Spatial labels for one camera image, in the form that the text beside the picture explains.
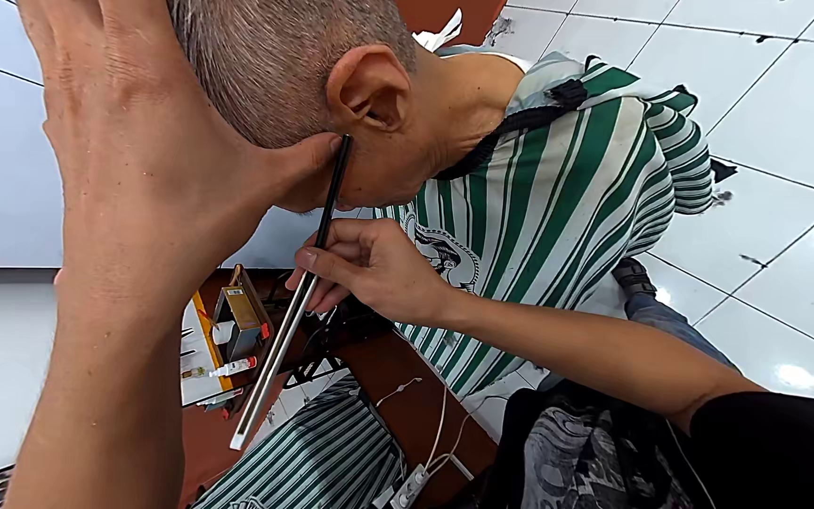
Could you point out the person's right hand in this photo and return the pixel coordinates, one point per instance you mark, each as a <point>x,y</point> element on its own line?
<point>393,276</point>

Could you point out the person's left hand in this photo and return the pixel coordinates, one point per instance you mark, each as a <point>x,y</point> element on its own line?
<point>138,155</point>

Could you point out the person's right fingers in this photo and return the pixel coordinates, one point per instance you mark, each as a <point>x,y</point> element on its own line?
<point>326,291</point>

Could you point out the person's left fingers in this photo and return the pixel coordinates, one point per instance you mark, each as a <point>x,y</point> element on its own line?
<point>100,18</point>

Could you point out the person's right index finger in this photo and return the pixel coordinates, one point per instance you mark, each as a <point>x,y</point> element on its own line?
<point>350,232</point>

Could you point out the person's right thumb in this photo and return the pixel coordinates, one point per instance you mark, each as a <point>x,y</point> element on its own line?
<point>333,267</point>

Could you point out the person's left thumb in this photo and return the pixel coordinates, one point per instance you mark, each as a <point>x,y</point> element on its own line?
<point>301,161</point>

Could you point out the black and silver straight razor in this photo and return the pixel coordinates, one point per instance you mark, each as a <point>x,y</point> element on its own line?
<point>283,346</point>

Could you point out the person's left forearm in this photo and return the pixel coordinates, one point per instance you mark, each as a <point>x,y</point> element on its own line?
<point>103,403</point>

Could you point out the person's right forearm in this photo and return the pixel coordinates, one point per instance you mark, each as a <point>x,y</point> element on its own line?
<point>576,346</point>

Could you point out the gold and grey box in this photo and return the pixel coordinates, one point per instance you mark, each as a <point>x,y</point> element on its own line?
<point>240,311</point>

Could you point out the brown wooden table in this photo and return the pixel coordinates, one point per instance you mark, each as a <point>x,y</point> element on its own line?
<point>386,375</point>

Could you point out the white bottle with red label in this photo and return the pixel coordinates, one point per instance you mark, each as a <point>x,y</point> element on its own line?
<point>234,366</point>

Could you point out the orange-edged white tray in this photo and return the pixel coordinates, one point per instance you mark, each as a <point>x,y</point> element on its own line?
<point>203,346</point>

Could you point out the small yellow-green bottle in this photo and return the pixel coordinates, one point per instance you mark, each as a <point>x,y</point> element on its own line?
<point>195,372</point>

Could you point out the green striped folded cloth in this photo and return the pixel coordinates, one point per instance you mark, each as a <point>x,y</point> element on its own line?
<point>322,452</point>

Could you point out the white neck tissue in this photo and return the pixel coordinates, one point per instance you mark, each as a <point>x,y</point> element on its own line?
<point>441,34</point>

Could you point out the green white striped barber cape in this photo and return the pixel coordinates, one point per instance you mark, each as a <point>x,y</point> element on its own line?
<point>541,198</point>

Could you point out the white power strip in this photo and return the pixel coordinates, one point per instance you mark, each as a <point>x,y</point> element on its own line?
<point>410,488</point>

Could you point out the person's body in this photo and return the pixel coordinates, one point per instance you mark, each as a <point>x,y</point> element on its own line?
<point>767,452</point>

